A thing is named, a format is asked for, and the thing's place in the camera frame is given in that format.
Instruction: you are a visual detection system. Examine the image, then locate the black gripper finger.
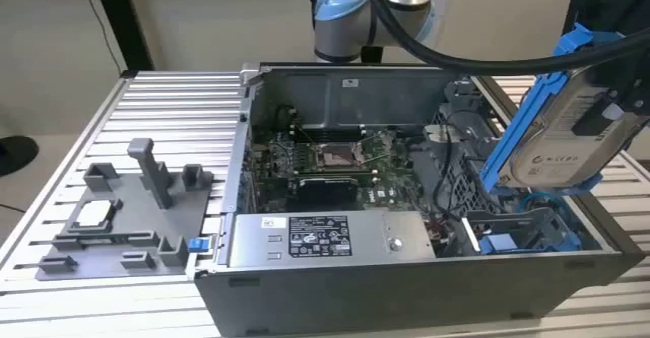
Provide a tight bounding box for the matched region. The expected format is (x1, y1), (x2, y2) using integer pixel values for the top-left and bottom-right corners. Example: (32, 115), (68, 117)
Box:
(572, 67), (650, 136)

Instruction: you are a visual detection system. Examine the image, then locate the hard disk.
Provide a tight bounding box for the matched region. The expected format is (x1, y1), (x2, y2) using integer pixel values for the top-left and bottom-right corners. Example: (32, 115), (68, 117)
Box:
(480, 21), (636, 202)

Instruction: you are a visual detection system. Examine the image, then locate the gray metal drive cage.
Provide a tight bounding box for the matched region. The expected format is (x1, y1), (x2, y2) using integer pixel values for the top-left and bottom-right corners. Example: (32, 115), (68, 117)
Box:
(422, 123), (580, 256)

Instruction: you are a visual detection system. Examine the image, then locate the green Dell motherboard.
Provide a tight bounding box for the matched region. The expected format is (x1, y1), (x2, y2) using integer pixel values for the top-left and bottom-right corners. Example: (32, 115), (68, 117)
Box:
(249, 124), (426, 214)

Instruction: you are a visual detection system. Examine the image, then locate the metal socket cover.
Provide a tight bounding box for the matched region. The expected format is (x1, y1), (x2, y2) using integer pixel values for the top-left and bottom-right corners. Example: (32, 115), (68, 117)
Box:
(355, 132), (398, 163)

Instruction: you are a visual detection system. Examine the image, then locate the CPU socket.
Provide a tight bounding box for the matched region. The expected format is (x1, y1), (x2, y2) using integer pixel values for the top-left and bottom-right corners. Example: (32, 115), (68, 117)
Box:
(314, 142), (367, 171)

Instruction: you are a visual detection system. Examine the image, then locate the black open PC case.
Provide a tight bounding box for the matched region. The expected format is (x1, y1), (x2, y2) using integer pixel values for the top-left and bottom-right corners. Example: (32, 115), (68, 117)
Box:
(195, 62), (646, 338)

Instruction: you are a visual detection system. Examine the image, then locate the silver power supply unit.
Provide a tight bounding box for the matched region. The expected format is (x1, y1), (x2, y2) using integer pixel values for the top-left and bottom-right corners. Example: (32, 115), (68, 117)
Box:
(227, 211), (440, 269)

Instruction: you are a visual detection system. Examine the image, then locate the black vertical pole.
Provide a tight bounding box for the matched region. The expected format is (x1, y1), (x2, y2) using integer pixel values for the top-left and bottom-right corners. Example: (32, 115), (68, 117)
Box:
(80, 0), (157, 73)

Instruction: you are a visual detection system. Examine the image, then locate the gray parts rack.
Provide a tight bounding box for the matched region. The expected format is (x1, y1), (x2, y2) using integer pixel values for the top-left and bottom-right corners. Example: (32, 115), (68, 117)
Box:
(35, 138), (218, 282)

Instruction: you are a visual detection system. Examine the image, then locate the silver CPU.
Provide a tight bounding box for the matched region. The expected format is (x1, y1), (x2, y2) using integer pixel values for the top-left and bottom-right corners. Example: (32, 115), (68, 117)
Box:
(74, 202), (117, 227)

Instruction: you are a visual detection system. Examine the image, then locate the black round stand base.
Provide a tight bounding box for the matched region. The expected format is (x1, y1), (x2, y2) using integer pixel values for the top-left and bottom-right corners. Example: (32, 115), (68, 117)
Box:
(0, 135), (40, 177)

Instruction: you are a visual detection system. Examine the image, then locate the light blue disk wire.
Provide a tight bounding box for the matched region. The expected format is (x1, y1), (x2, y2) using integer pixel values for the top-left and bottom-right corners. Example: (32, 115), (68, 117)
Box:
(517, 189), (566, 221)

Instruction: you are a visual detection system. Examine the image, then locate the thick black robot hose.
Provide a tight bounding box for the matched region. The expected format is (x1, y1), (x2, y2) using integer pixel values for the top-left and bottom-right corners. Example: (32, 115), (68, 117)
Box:
(358, 0), (650, 77)

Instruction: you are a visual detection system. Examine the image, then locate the red yellow black wire bundle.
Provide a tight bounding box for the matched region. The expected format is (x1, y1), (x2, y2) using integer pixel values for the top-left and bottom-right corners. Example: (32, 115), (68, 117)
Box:
(424, 218), (458, 244)

